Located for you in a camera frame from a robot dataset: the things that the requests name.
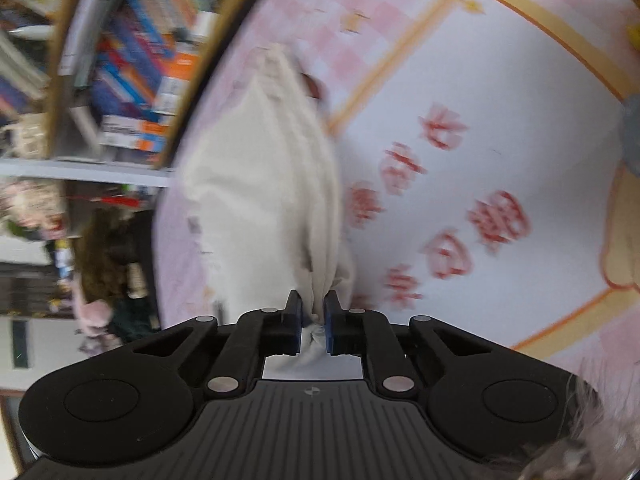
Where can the beige printed t-shirt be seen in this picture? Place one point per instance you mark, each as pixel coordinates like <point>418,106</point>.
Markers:
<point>260,185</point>

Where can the olive brown cloth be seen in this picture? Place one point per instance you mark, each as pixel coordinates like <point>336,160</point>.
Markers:
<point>105,250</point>

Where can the white and wood bookshelf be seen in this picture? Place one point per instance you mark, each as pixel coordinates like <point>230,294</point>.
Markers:
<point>100,172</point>

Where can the dark green cloth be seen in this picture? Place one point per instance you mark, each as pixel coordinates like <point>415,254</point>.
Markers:
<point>132,322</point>

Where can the pink checked cartoon desk mat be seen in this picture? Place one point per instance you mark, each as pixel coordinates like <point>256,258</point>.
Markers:
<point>475,85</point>

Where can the fabric charm with red tassel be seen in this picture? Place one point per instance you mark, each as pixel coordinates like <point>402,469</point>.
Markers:
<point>30,205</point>

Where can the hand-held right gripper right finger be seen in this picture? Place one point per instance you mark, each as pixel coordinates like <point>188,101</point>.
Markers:
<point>331,322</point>

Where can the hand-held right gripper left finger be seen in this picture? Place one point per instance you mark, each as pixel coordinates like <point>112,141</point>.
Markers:
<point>295,322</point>

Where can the tall white orange box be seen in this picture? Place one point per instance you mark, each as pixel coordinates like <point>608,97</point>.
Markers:
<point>175,85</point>

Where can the flat white orange box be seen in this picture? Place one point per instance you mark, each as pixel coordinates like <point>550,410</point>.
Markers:
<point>132,132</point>

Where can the row of colourful books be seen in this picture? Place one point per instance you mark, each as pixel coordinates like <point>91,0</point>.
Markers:
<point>130,60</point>

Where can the fluffy grey sleeve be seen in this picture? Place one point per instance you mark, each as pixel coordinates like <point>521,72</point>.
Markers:
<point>575,455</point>

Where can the small pink plush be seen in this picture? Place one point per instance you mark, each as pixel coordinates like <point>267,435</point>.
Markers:
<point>92,317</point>

